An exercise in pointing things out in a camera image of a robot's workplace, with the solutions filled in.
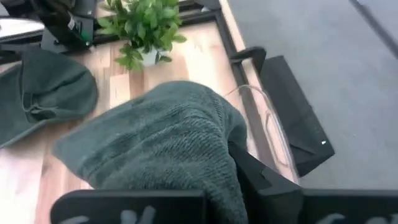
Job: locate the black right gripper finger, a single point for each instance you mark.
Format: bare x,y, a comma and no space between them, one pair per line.
267,199

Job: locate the dark green cap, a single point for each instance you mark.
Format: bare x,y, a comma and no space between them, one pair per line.
53,87
161,137

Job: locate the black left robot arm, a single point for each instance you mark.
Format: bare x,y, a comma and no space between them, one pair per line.
62,21

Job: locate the black power box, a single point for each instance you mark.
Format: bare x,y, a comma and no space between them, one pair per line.
295,118

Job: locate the green potted plant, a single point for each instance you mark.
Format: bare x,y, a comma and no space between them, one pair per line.
146,25

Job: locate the white printed paper sheet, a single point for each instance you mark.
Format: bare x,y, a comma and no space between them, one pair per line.
18,28

